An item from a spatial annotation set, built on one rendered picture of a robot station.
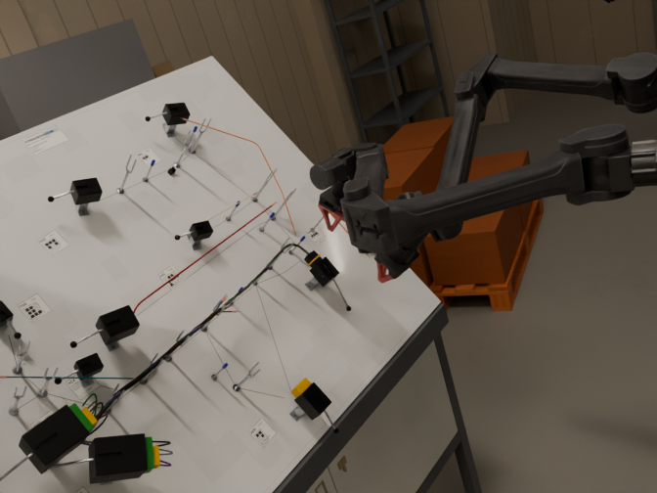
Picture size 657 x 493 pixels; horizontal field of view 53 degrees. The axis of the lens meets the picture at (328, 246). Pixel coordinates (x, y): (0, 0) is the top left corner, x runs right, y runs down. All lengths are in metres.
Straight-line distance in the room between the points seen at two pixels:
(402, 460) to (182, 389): 0.74
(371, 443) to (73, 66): 2.31
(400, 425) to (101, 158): 1.08
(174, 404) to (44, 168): 0.64
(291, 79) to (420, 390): 3.53
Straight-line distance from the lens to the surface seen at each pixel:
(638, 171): 1.05
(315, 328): 1.69
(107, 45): 3.54
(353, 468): 1.78
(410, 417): 1.96
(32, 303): 1.52
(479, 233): 3.36
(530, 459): 2.68
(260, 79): 4.84
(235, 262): 1.68
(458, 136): 1.56
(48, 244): 1.59
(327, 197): 1.50
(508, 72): 1.65
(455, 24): 6.55
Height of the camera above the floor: 1.84
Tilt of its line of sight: 22 degrees down
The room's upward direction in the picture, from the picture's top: 18 degrees counter-clockwise
